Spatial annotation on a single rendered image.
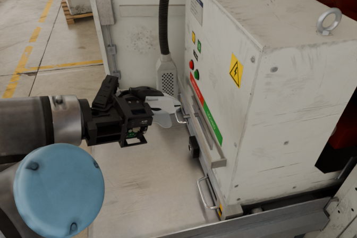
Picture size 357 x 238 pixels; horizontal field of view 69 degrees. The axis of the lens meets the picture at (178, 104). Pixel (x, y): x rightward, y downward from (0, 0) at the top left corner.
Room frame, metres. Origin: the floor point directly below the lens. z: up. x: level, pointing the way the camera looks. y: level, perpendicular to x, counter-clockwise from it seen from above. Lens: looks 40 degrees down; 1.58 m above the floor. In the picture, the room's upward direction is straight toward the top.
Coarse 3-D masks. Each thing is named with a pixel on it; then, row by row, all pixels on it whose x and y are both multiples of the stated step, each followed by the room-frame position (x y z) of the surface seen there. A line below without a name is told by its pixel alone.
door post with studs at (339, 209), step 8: (352, 176) 0.39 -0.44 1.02; (344, 184) 0.39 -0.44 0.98; (352, 184) 0.38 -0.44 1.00; (344, 192) 0.38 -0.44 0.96; (352, 192) 0.36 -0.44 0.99; (336, 200) 0.38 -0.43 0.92; (344, 200) 0.37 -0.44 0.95; (352, 200) 0.35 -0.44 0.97; (328, 208) 0.39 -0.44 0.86; (336, 208) 0.37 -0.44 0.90; (344, 208) 0.36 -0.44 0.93; (352, 208) 0.34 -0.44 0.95; (336, 216) 0.36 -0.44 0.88; (344, 216) 0.34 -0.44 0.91; (352, 216) 0.33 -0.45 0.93; (328, 224) 0.36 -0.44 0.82; (336, 224) 0.35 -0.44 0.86; (344, 224) 0.33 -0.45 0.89; (328, 232) 0.35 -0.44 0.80; (336, 232) 0.33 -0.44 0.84
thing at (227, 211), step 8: (184, 104) 0.79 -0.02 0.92; (184, 112) 0.78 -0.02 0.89; (192, 128) 0.66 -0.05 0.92; (200, 144) 0.58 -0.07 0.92; (200, 152) 0.56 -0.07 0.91; (200, 160) 0.55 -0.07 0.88; (208, 168) 0.49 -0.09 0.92; (208, 184) 0.47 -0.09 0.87; (216, 184) 0.43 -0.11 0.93; (216, 192) 0.41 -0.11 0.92; (216, 200) 0.40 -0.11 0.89; (224, 200) 0.38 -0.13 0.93; (224, 208) 0.36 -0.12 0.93; (232, 208) 0.36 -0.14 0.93; (240, 208) 0.36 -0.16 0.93; (224, 216) 0.34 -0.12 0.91; (232, 216) 0.34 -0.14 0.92; (240, 216) 0.35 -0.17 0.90
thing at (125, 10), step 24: (96, 0) 0.98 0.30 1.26; (120, 0) 1.01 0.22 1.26; (144, 0) 1.01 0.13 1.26; (96, 24) 0.98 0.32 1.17; (120, 24) 1.01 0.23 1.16; (144, 24) 1.01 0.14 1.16; (168, 24) 1.01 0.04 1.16; (120, 48) 1.01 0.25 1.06; (144, 48) 1.01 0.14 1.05; (120, 72) 1.00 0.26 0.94; (144, 72) 1.01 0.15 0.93
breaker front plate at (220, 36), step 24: (192, 24) 0.75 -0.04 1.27; (216, 24) 0.56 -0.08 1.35; (192, 48) 0.74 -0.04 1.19; (216, 48) 0.55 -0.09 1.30; (240, 48) 0.43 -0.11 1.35; (192, 72) 0.73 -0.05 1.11; (216, 72) 0.53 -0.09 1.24; (192, 96) 0.70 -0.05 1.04; (216, 96) 0.51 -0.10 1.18; (240, 96) 0.40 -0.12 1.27; (216, 120) 0.50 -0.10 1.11; (240, 120) 0.38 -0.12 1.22; (216, 144) 0.48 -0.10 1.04; (216, 168) 0.46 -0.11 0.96
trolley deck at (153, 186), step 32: (160, 128) 0.74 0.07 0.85; (96, 160) 0.58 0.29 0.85; (128, 160) 0.58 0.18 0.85; (160, 160) 0.58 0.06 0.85; (192, 160) 0.58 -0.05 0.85; (128, 192) 0.45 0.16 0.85; (160, 192) 0.45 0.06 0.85; (192, 192) 0.45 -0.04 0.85; (96, 224) 0.35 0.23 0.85; (128, 224) 0.35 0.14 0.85; (160, 224) 0.35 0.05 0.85; (192, 224) 0.35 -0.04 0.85; (288, 224) 0.35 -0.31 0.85; (320, 224) 0.36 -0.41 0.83
